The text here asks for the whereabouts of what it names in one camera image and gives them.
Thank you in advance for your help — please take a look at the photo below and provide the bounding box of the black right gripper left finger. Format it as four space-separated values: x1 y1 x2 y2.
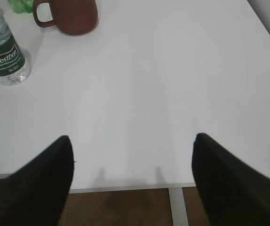
0 135 74 226

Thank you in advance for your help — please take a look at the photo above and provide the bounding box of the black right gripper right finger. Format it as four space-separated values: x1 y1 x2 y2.
191 133 270 226

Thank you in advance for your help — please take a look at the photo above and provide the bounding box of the clear water bottle green label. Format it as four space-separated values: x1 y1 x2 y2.
0 9 31 86

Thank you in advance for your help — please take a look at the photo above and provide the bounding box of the red ceramic mug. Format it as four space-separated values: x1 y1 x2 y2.
33 0 98 35

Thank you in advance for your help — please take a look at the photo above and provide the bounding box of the green soda bottle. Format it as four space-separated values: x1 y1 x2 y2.
8 0 34 14

